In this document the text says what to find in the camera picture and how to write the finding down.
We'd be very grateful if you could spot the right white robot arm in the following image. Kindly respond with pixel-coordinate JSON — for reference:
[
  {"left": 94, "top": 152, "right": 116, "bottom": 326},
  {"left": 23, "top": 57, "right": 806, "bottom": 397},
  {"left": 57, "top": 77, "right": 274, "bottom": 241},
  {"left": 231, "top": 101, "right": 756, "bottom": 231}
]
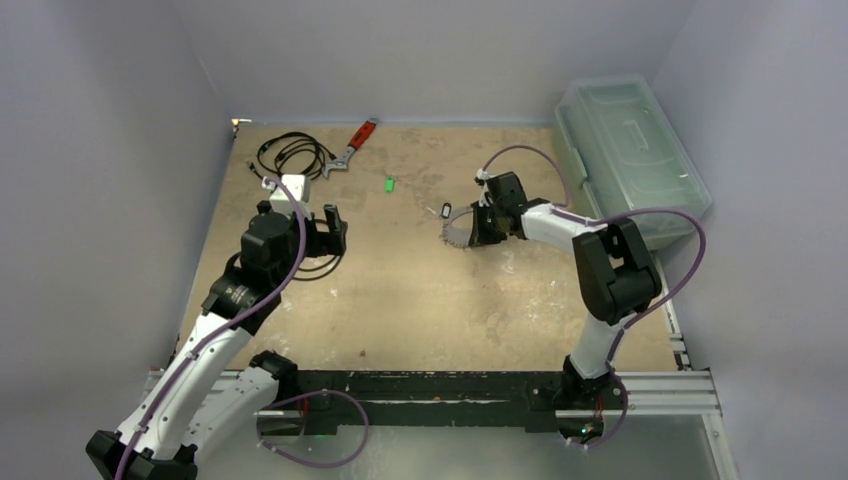
[{"left": 468, "top": 170, "right": 662, "bottom": 407}]

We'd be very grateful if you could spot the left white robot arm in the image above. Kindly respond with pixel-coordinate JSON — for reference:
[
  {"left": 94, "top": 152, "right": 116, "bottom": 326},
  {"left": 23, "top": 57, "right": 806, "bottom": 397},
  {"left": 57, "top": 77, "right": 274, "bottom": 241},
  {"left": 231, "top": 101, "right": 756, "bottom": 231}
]
[{"left": 86, "top": 201, "right": 348, "bottom": 479}]

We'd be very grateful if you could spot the translucent green plastic toolbox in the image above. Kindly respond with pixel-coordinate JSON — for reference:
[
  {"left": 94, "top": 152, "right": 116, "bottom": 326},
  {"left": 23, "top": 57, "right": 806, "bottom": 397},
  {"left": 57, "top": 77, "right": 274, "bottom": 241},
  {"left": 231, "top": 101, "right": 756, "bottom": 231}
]
[{"left": 554, "top": 74, "right": 712, "bottom": 251}]

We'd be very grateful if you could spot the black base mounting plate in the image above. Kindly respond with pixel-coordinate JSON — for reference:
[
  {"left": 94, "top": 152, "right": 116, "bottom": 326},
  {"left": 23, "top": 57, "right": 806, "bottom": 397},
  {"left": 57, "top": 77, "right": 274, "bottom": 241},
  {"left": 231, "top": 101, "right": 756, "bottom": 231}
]
[{"left": 273, "top": 370, "right": 626, "bottom": 439}]

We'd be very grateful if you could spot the coiled black cable near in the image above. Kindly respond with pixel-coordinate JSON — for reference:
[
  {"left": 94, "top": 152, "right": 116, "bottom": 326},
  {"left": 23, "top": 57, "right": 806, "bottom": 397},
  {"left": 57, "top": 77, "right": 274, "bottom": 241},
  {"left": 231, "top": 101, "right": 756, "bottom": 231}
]
[{"left": 291, "top": 251, "right": 346, "bottom": 283}]

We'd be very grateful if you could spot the coiled black cable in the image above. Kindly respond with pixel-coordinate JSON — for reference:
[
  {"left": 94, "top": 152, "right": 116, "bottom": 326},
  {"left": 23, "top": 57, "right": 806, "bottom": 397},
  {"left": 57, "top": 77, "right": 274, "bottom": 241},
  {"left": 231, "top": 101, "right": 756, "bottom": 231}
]
[
  {"left": 246, "top": 131, "right": 336, "bottom": 184},
  {"left": 291, "top": 251, "right": 346, "bottom": 283}
]

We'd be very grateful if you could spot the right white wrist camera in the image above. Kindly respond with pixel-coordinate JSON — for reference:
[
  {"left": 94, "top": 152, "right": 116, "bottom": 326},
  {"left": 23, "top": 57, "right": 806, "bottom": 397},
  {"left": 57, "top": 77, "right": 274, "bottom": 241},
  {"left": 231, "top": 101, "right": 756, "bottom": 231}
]
[{"left": 474, "top": 169, "right": 492, "bottom": 188}]

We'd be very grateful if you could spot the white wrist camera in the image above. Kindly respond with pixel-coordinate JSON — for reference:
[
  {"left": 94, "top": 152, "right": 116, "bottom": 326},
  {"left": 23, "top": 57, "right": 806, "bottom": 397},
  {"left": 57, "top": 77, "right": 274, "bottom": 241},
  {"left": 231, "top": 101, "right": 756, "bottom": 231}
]
[
  {"left": 474, "top": 169, "right": 492, "bottom": 188},
  {"left": 263, "top": 174, "right": 312, "bottom": 217}
]

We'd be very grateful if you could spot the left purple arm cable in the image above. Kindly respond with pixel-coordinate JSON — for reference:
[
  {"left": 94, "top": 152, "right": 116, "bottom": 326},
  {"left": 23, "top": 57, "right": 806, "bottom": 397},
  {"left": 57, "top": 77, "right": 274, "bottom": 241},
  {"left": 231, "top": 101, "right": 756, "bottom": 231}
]
[{"left": 112, "top": 177, "right": 310, "bottom": 480}]

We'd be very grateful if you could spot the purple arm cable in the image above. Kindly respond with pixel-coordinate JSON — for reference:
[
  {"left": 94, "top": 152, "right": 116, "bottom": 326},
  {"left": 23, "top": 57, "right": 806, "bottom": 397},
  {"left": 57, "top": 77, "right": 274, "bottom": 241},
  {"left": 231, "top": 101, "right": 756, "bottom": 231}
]
[
  {"left": 480, "top": 144, "right": 708, "bottom": 372},
  {"left": 112, "top": 177, "right": 310, "bottom": 480}
]

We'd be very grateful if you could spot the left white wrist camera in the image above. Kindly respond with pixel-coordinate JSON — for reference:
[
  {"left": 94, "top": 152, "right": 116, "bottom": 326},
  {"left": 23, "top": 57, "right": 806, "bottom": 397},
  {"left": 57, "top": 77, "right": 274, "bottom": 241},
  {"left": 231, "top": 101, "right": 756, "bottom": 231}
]
[{"left": 263, "top": 174, "right": 312, "bottom": 217}]

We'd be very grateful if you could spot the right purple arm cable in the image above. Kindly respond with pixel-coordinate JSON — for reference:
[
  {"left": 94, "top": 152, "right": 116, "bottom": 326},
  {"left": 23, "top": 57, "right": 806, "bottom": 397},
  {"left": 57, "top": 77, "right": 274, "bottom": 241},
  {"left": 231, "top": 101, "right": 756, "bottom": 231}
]
[{"left": 480, "top": 144, "right": 708, "bottom": 372}]

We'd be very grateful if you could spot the red handled adjustable wrench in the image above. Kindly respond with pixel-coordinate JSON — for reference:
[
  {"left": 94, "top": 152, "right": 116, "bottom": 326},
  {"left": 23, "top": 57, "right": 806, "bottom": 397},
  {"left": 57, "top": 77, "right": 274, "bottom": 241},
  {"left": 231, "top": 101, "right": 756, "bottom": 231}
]
[{"left": 321, "top": 117, "right": 379, "bottom": 179}]

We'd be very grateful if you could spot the coiled black cable far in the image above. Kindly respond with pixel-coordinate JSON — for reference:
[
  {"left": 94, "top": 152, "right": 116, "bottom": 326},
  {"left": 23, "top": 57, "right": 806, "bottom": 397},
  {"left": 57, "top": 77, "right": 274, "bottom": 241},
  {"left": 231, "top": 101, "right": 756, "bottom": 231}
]
[{"left": 246, "top": 131, "right": 336, "bottom": 184}]

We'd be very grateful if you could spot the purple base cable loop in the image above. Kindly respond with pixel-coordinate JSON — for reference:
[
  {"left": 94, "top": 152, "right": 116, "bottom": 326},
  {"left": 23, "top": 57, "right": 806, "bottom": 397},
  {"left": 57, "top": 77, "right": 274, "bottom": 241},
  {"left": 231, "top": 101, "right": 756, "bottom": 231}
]
[{"left": 255, "top": 389, "right": 370, "bottom": 470}]

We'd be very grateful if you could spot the aluminium frame rail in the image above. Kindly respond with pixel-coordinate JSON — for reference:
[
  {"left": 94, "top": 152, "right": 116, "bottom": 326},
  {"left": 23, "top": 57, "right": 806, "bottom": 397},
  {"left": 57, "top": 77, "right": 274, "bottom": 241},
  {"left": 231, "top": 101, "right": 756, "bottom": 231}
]
[{"left": 142, "top": 251, "right": 723, "bottom": 420}]

